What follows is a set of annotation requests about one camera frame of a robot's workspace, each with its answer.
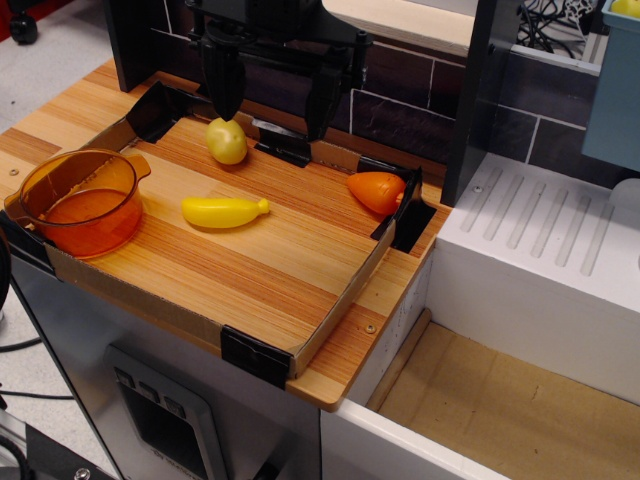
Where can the yellow toy in bin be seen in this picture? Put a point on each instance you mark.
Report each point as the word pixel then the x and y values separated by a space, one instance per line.
pixel 629 8

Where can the teal plastic bin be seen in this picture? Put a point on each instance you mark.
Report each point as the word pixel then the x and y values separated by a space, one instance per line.
pixel 612 134

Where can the black chair caster wheel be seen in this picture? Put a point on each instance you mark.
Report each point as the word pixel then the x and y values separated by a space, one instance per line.
pixel 23 29

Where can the silver toy oven front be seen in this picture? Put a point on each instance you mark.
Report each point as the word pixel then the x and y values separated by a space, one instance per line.
pixel 161 407

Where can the yellow toy banana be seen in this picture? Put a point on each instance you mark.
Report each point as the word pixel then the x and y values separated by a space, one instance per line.
pixel 222 212

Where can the dark grey vertical post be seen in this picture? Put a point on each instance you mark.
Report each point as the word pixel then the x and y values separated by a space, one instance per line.
pixel 494 33

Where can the transparent orange plastic pot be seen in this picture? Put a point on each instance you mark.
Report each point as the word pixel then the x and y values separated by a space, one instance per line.
pixel 87 202

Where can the cardboard fence with black tape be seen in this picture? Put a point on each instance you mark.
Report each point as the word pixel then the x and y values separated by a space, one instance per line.
pixel 298 297

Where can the white toy sink unit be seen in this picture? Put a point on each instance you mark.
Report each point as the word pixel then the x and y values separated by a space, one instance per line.
pixel 515 355

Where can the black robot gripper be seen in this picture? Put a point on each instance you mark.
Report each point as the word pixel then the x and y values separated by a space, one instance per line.
pixel 299 37

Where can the orange toy carrot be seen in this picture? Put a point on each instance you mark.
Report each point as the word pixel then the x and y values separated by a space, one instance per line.
pixel 381 192

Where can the yellow toy potato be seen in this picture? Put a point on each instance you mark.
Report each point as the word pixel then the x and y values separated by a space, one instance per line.
pixel 226 141

